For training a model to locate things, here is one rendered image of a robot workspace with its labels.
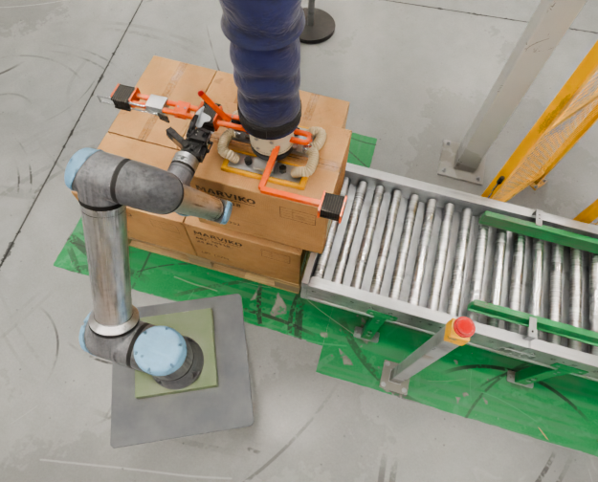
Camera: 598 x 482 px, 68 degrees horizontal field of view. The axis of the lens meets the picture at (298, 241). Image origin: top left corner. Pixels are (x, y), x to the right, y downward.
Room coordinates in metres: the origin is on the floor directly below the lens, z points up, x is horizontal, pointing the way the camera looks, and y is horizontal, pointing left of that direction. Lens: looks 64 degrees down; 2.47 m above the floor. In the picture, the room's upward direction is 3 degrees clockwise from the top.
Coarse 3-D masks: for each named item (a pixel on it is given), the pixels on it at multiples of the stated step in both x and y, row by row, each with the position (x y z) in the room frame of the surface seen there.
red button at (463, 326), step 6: (456, 318) 0.44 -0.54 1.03; (462, 318) 0.44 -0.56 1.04; (468, 318) 0.44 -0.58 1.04; (456, 324) 0.42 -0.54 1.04; (462, 324) 0.42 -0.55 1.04; (468, 324) 0.42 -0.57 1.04; (474, 324) 0.43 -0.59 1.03; (456, 330) 0.40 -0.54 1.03; (462, 330) 0.40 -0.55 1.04; (468, 330) 0.40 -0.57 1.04; (474, 330) 0.41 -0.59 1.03; (462, 336) 0.38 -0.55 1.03; (468, 336) 0.39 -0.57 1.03
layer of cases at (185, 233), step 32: (160, 64) 2.02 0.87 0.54; (192, 96) 1.80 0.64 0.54; (224, 96) 1.81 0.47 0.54; (320, 96) 1.85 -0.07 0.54; (128, 128) 1.54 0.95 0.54; (160, 128) 1.56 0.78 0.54; (160, 160) 1.35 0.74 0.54; (128, 224) 1.07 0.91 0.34; (160, 224) 1.02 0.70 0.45; (192, 224) 0.99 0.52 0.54; (224, 256) 0.95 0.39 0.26; (256, 256) 0.91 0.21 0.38; (288, 256) 0.87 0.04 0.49
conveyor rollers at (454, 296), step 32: (384, 192) 1.24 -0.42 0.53; (352, 224) 1.04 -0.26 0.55; (448, 224) 1.07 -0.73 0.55; (480, 224) 1.08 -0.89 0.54; (320, 256) 0.86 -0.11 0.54; (384, 256) 0.87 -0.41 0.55; (416, 256) 0.89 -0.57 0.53; (480, 256) 0.90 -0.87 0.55; (576, 256) 0.93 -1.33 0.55; (416, 288) 0.72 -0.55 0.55; (480, 288) 0.74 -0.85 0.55; (512, 288) 0.76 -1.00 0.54; (576, 288) 0.77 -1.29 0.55; (576, 320) 0.61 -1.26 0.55
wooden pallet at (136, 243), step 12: (132, 240) 1.12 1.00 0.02; (156, 252) 1.05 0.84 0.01; (168, 252) 1.06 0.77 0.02; (180, 252) 1.01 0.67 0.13; (204, 264) 0.98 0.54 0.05; (216, 264) 1.00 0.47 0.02; (240, 276) 0.93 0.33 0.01; (252, 276) 0.93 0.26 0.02; (264, 276) 0.90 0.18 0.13; (288, 288) 0.87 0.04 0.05
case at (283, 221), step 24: (216, 144) 1.12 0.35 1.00; (240, 144) 1.13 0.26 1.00; (336, 144) 1.15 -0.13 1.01; (216, 168) 1.00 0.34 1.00; (336, 168) 1.03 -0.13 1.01; (216, 192) 0.94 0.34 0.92; (240, 192) 0.92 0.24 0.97; (312, 192) 0.92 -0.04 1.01; (336, 192) 1.01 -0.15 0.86; (240, 216) 0.92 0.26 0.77; (264, 216) 0.90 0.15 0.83; (288, 216) 0.87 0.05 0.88; (312, 216) 0.85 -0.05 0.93; (288, 240) 0.87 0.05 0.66; (312, 240) 0.85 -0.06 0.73
